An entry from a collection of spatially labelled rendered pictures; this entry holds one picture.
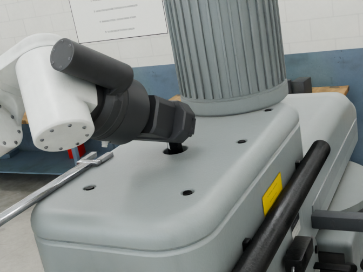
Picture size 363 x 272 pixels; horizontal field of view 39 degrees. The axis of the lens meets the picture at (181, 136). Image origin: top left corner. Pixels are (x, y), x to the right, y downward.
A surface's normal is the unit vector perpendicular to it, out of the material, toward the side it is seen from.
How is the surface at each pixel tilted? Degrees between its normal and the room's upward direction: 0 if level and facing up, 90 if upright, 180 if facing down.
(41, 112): 55
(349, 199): 0
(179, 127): 60
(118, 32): 90
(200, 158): 0
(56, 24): 90
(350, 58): 90
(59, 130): 137
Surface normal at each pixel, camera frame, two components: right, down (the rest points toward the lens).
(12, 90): 0.81, 0.27
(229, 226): 0.88, -0.01
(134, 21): -0.44, 0.35
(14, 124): 0.82, -0.47
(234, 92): -0.02, 0.31
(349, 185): -0.17, -0.94
